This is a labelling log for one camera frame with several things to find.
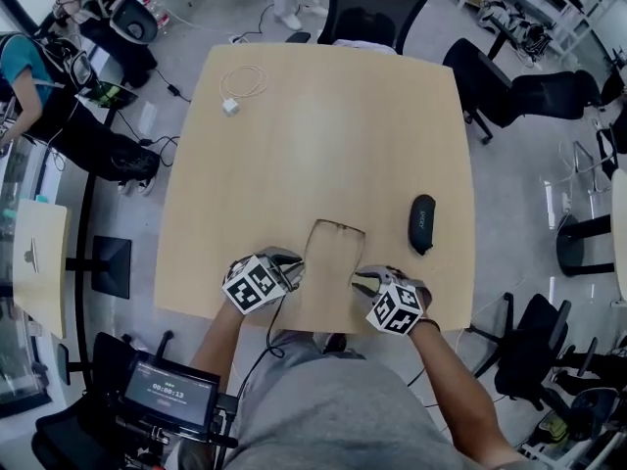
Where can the black and white bags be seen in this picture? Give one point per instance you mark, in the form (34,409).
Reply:
(514,27)

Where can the thin-framed eyeglasses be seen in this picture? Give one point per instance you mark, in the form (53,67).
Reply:
(343,227)

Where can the small wooden table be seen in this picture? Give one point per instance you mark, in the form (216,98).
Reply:
(39,272)

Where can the person's right forearm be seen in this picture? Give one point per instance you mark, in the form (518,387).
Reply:
(460,390)

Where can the round wooden table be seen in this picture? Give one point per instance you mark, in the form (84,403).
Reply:
(619,233)

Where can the black white-rimmed pod chair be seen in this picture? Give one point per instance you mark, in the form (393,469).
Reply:
(122,37)
(595,411)

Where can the white power strip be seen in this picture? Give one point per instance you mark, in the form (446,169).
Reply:
(238,39)

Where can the black floor power adapter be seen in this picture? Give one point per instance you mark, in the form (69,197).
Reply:
(173,90)

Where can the person's grey shirt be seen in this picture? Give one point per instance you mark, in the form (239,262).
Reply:
(343,419)

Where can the black mesh office chair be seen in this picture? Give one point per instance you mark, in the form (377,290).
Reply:
(377,8)

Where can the white cloth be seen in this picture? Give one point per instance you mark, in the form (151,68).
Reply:
(365,46)

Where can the small stand on table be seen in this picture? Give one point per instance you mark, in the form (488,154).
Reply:
(32,255)

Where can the yellow-green shoes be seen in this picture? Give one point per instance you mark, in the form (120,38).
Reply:
(552,426)

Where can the person's left forearm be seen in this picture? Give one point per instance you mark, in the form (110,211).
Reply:
(220,341)

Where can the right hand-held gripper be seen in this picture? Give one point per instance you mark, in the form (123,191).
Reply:
(397,309)

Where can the chrome chair frame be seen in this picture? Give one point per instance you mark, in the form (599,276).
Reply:
(585,164)

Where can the black timer monitor screen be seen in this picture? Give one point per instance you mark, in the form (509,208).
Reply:
(169,394)

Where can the pack of water bottles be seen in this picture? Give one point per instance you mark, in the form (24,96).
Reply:
(157,12)

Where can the white storage shelf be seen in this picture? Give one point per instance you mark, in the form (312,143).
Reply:
(583,451)

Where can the black square table base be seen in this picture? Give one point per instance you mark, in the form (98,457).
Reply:
(111,267)

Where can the black eyeglasses case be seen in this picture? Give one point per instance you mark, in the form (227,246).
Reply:
(422,223)

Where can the person's grey trousers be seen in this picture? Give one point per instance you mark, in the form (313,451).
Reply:
(299,345)

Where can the person's black shoe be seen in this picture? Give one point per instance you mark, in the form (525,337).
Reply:
(336,343)

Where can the glass cabinet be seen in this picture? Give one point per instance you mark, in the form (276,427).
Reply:
(19,360)

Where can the black reclined office chair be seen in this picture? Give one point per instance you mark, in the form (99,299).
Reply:
(534,101)

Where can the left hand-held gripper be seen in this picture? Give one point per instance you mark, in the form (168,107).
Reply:
(252,287)

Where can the white charger adapter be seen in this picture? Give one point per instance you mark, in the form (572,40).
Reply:
(230,107)

